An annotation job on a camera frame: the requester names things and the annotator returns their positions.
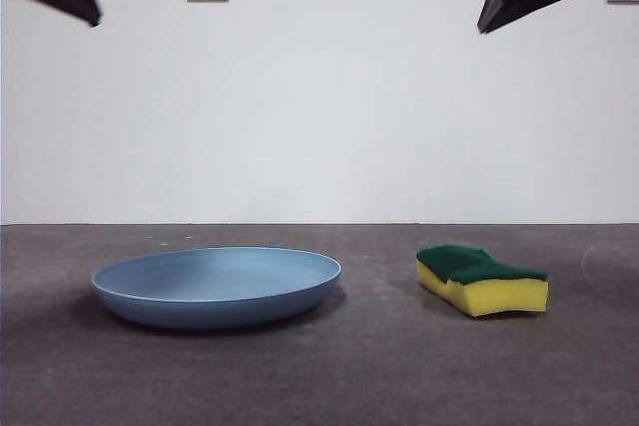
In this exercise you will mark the yellow sponge with green scourer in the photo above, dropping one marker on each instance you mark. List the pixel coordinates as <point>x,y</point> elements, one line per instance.
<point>499,298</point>

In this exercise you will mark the blue round plate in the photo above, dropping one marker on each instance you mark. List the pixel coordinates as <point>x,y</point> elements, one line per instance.
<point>219,291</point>

